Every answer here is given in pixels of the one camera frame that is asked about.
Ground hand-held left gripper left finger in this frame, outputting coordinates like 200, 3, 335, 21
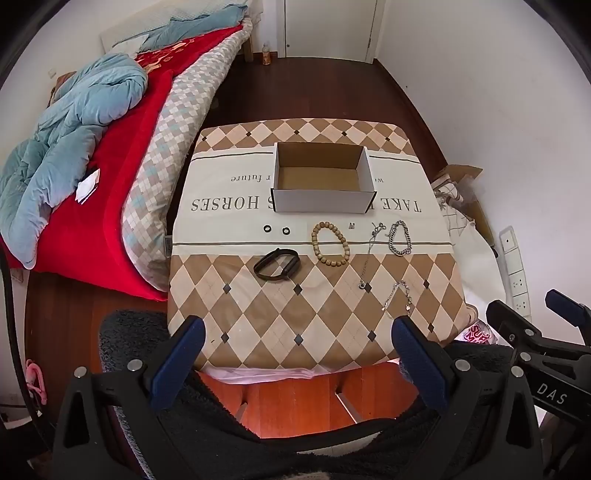
53, 315, 206, 480

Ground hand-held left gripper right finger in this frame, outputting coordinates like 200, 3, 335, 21
392, 315, 543, 480

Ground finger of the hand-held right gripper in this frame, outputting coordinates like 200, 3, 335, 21
545, 289, 591, 344
486, 299, 555, 365

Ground thin silver charm bracelet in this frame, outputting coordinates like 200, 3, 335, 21
381, 280, 413, 314

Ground silver pendant necklace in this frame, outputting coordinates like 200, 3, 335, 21
359, 223, 387, 293

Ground thick silver chain bracelet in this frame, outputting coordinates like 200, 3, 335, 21
387, 221, 413, 257

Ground black wristband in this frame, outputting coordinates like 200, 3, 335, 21
253, 248, 302, 281

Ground wooden bead bracelet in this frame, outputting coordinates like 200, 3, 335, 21
311, 222, 350, 267

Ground white cardboard box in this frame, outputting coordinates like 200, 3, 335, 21
270, 141, 374, 214

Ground pink printed bag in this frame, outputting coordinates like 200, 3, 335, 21
464, 323, 498, 346

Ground white power strip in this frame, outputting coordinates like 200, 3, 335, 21
500, 225, 532, 324

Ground black fleece garment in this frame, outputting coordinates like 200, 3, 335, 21
99, 310, 525, 480

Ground checked printed tablecloth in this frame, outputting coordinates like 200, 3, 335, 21
166, 119, 469, 374

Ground white grid pattern cloth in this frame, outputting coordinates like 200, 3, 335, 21
431, 178, 476, 241

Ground pink slipper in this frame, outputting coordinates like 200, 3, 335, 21
25, 360, 49, 405

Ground brown cardboard box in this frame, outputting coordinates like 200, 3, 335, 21
431, 164, 497, 250

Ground white paper sheet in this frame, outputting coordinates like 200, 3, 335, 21
75, 168, 102, 205

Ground bed with red blanket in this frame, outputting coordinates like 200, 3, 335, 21
0, 23, 244, 303

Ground light blue quilted duvet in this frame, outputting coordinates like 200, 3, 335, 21
0, 53, 149, 271

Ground white pillow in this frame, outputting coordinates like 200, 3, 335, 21
111, 34, 154, 54

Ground white door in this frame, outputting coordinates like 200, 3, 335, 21
283, 0, 385, 62

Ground light blue folded blanket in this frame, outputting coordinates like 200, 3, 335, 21
143, 2, 249, 52

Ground cream headboard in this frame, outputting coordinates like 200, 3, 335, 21
99, 0, 252, 61

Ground black cable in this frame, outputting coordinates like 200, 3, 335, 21
0, 249, 51, 444

